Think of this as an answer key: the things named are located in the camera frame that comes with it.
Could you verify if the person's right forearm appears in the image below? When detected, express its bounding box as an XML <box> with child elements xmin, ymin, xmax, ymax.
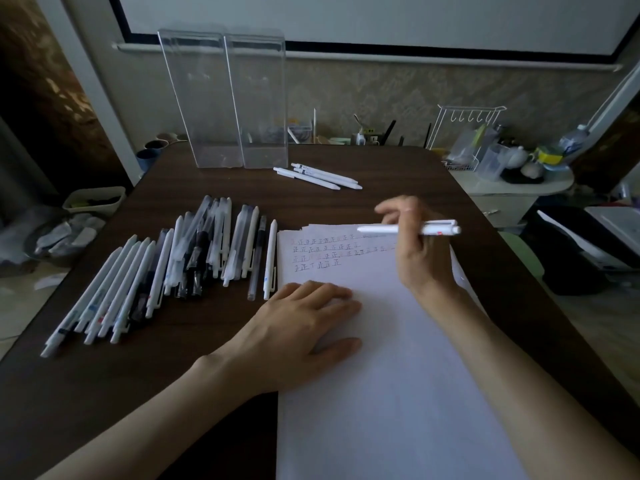
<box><xmin>425</xmin><ymin>292</ymin><xmax>640</xmax><ymax>480</ymax></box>

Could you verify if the white paper scrap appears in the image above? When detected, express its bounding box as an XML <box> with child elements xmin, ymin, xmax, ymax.
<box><xmin>33</xmin><ymin>272</ymin><xmax>70</xmax><ymax>291</ymax></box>

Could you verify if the person's left hand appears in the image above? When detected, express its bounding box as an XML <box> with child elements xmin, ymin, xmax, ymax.
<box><xmin>195</xmin><ymin>280</ymin><xmax>363</xmax><ymax>395</ymax></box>

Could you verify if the black bag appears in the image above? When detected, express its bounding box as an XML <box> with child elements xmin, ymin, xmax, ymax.
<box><xmin>522</xmin><ymin>207</ymin><xmax>640</xmax><ymax>297</ymax></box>

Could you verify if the white wire hook rack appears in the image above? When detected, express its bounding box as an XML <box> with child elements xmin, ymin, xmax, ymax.
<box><xmin>427</xmin><ymin>104</ymin><xmax>507</xmax><ymax>171</ymax></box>

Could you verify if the clear plastic measuring jug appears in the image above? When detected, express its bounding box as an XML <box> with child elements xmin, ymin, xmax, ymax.
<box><xmin>477</xmin><ymin>143</ymin><xmax>510</xmax><ymax>181</ymax></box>

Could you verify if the black round tray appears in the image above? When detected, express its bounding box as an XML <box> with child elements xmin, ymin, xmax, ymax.
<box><xmin>501</xmin><ymin>168</ymin><xmax>546</xmax><ymax>185</ymax></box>

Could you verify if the stack of white paper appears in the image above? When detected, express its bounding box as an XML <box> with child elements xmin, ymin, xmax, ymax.
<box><xmin>276</xmin><ymin>223</ymin><xmax>531</xmax><ymax>480</ymax></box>

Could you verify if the grey curtain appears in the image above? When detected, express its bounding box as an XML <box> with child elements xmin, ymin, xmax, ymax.
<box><xmin>0</xmin><ymin>117</ymin><xmax>59</xmax><ymax>205</ymax></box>

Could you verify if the black router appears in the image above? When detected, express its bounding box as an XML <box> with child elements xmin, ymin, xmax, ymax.
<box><xmin>382</xmin><ymin>119</ymin><xmax>433</xmax><ymax>147</ymax></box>

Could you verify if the person's left forearm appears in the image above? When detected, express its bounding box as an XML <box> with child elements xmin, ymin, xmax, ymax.
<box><xmin>37</xmin><ymin>354</ymin><xmax>279</xmax><ymax>480</ymax></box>

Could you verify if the group of colourful cups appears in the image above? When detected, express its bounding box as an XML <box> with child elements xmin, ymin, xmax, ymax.
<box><xmin>135</xmin><ymin>132</ymin><xmax>189</xmax><ymax>173</ymax></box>

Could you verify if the clear plastic bottle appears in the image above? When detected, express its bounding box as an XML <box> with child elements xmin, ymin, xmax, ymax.
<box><xmin>557</xmin><ymin>124</ymin><xmax>590</xmax><ymax>155</ymax></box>

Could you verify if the translucent pen with blue cap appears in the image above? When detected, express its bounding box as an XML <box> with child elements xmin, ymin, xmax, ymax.
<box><xmin>239</xmin><ymin>204</ymin><xmax>253</xmax><ymax>275</ymax></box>

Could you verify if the beige plastic bin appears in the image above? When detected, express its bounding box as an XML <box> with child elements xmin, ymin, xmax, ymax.
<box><xmin>62</xmin><ymin>186</ymin><xmax>127</xmax><ymax>218</ymax></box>

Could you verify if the person's right hand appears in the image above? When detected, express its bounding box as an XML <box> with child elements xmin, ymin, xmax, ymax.
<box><xmin>373</xmin><ymin>195</ymin><xmax>461</xmax><ymax>317</ymax></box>

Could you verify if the white projector screen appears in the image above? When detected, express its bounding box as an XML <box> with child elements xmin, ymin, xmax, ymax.
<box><xmin>107</xmin><ymin>0</ymin><xmax>640</xmax><ymax>71</ymax></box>

